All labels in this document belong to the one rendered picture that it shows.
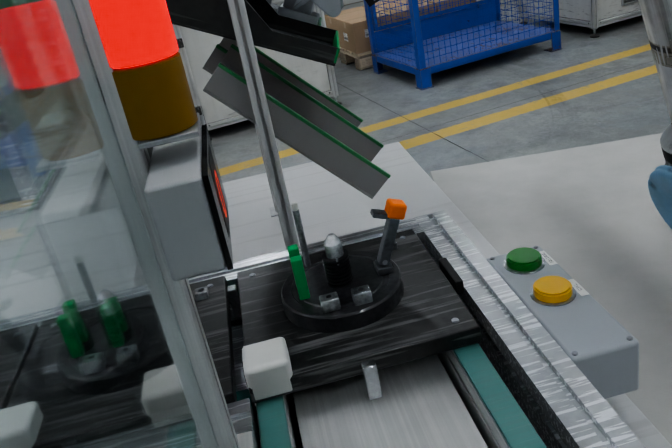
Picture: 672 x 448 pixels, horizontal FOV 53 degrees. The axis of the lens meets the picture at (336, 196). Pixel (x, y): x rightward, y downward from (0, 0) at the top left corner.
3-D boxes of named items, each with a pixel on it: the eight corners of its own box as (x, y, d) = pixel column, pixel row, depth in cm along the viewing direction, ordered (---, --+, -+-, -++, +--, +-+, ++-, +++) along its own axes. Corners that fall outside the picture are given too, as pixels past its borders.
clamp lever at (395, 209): (388, 259, 78) (403, 199, 75) (393, 267, 76) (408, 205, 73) (359, 256, 77) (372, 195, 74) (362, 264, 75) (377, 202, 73)
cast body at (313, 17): (316, 31, 111) (326, -12, 108) (313, 35, 107) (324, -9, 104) (266, 17, 110) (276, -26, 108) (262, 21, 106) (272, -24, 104)
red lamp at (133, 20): (180, 44, 48) (161, -27, 46) (178, 57, 43) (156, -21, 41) (110, 59, 47) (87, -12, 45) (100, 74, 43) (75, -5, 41)
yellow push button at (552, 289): (561, 286, 75) (560, 271, 74) (579, 305, 71) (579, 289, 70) (527, 295, 74) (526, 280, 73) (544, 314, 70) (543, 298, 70)
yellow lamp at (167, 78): (198, 111, 50) (180, 46, 48) (198, 130, 45) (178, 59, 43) (131, 126, 49) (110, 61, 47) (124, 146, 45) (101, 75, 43)
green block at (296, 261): (309, 292, 75) (300, 254, 73) (310, 298, 74) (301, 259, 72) (298, 295, 75) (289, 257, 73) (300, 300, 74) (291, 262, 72)
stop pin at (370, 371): (380, 389, 68) (374, 358, 67) (382, 397, 67) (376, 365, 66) (366, 393, 68) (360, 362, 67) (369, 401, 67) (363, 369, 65)
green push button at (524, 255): (533, 257, 81) (532, 243, 80) (548, 273, 77) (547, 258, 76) (501, 265, 80) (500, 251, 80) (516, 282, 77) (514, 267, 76)
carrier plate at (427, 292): (414, 241, 90) (412, 227, 89) (482, 342, 68) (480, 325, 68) (240, 284, 88) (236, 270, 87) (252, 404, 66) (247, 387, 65)
